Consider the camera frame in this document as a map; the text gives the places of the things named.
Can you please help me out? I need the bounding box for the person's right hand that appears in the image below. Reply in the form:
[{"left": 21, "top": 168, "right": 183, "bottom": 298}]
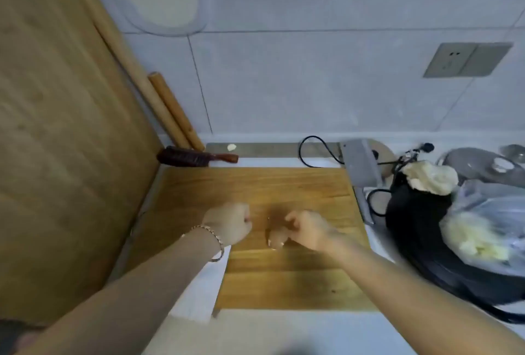
[{"left": 284, "top": 209, "right": 341, "bottom": 251}]

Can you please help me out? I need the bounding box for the person's left hand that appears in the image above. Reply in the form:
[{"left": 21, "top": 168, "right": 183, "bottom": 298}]
[{"left": 203, "top": 202, "right": 252, "bottom": 247}]

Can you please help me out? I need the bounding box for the white boiled egg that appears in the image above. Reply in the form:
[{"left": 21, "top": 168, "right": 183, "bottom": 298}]
[{"left": 265, "top": 215, "right": 290, "bottom": 249}]

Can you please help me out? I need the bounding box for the wooden cutting board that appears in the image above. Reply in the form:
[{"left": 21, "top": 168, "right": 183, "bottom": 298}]
[{"left": 121, "top": 166, "right": 379, "bottom": 313}]

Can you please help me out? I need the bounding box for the white paper towel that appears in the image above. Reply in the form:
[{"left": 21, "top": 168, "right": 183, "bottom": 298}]
[{"left": 168, "top": 243, "right": 232, "bottom": 324}]

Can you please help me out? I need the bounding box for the person's left forearm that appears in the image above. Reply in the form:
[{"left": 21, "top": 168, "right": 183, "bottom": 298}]
[{"left": 18, "top": 227, "right": 224, "bottom": 355}]

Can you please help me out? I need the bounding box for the person's right forearm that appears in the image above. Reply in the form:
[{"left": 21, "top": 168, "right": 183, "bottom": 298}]
[{"left": 324, "top": 231, "right": 525, "bottom": 355}]

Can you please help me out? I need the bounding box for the large upright bamboo board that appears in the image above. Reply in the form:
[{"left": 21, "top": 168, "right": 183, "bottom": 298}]
[{"left": 0, "top": 0, "right": 163, "bottom": 327}]

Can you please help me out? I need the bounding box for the steel cleaver knife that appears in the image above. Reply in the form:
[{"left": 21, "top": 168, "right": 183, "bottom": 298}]
[{"left": 339, "top": 139, "right": 384, "bottom": 226}]

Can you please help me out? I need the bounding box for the black pan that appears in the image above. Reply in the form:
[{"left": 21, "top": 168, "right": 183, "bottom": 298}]
[{"left": 385, "top": 174, "right": 525, "bottom": 325}]

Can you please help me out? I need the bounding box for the short brown wooden rolling pin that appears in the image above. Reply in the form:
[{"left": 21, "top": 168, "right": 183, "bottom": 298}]
[{"left": 148, "top": 72, "right": 206, "bottom": 153}]

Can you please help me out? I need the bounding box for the pale dough lump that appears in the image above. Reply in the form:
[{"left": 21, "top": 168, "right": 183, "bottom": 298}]
[{"left": 401, "top": 161, "right": 459, "bottom": 196}]

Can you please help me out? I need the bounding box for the grey pot lid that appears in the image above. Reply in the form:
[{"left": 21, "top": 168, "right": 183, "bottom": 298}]
[{"left": 436, "top": 145, "right": 525, "bottom": 187}]

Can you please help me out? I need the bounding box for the clear plastic bag with food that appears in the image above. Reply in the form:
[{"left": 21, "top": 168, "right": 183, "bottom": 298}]
[{"left": 439, "top": 180, "right": 525, "bottom": 269}]

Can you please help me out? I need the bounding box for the long pale wooden rolling pin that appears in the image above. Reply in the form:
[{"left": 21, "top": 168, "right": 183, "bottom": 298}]
[{"left": 61, "top": 0, "right": 191, "bottom": 150}]

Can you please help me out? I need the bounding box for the gold bead bracelet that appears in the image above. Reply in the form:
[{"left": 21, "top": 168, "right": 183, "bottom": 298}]
[{"left": 182, "top": 225, "right": 225, "bottom": 264}]

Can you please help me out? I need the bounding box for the black looped cord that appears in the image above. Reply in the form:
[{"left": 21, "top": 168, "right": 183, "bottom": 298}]
[{"left": 366, "top": 188, "right": 393, "bottom": 217}]

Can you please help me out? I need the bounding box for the dark brush with red handle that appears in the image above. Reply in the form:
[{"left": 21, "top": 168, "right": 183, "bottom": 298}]
[{"left": 156, "top": 145, "right": 240, "bottom": 168}]

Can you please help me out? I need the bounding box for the black power cable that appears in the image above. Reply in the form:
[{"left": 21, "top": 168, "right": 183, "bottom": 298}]
[{"left": 298, "top": 135, "right": 345, "bottom": 169}]

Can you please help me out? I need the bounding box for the grey wall socket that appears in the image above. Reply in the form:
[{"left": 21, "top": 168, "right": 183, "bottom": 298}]
[{"left": 423, "top": 42, "right": 514, "bottom": 79}]

